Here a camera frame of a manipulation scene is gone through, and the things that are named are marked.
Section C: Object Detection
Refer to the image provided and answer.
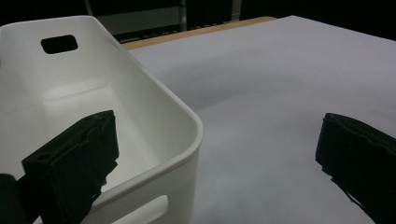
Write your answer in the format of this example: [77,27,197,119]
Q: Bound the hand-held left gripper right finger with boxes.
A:
[315,112,396,224]

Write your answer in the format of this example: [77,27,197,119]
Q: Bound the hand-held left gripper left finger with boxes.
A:
[21,109,120,224]

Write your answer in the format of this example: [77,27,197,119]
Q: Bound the white plastic bin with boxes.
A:
[0,15,205,224]

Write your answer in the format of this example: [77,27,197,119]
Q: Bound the white board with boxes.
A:
[128,15,396,224]

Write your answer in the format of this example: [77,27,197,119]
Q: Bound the wooden table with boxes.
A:
[120,16,277,51]

